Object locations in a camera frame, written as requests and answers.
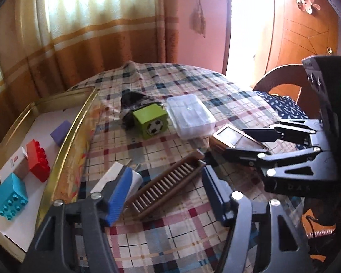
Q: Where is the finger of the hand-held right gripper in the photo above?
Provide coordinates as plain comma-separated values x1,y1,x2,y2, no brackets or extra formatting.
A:
241,119,324,150
223,145,331,178

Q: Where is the black cable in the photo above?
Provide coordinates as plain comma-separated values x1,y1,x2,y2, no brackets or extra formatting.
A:
304,215,337,239

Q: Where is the red building block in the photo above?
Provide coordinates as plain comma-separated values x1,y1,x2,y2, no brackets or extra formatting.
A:
26,140,51,182

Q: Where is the black hair claw clip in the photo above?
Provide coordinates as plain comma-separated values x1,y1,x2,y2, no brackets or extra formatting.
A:
121,91,157,130

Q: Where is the wooden chair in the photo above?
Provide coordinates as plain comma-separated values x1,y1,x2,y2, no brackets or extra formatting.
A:
253,65,306,106

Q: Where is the white charger adapter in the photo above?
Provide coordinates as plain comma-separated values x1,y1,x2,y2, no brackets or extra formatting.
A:
90,161,144,205

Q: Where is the orange and cream curtain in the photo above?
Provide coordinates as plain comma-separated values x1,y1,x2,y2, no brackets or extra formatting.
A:
0,0,179,126

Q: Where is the blue patterned cushion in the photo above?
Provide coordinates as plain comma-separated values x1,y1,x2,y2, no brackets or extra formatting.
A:
254,90,310,120

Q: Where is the gold framed compact mirror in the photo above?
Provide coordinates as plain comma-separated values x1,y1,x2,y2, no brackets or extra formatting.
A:
210,125,270,154

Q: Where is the wall tassel ornament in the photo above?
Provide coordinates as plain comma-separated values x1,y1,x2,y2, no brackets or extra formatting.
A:
189,0,206,37

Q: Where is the white and brown box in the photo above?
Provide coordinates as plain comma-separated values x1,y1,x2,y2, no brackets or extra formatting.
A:
0,147,29,187

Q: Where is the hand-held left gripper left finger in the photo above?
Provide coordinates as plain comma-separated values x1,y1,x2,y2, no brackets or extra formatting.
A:
24,165,133,273

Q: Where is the green cube box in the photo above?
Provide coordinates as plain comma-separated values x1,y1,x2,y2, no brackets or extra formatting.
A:
132,104,169,140

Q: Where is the clear plastic box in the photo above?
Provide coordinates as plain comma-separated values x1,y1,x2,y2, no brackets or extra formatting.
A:
166,94,216,140

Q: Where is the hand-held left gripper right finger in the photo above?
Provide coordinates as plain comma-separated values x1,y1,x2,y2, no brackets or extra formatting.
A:
201,164,311,273

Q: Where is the wooden door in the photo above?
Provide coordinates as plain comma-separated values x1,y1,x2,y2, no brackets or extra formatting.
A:
266,0,341,97

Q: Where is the brown comb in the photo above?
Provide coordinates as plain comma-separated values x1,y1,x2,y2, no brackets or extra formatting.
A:
125,150,206,220

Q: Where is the gold tin tray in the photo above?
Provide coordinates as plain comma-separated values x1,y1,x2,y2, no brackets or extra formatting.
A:
0,87,98,265

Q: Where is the blue building block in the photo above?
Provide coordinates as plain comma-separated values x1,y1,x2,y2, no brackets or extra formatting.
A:
0,173,29,221

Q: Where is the purple block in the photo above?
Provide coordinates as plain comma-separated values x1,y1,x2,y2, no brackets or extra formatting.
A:
50,120,73,147

